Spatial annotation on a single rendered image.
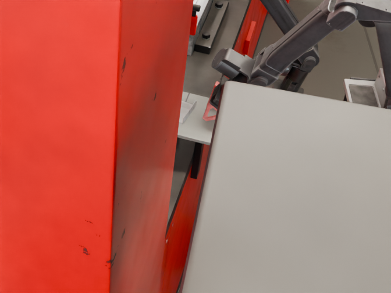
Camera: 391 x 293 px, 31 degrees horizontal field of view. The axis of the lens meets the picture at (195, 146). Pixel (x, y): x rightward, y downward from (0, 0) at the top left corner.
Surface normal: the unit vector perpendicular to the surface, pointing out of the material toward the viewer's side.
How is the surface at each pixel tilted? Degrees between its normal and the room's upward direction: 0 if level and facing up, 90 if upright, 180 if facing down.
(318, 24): 111
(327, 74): 0
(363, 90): 0
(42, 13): 90
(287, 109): 0
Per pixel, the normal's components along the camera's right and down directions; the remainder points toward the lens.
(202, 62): 0.11, -0.71
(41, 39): -0.24, 0.65
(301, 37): -0.35, 0.84
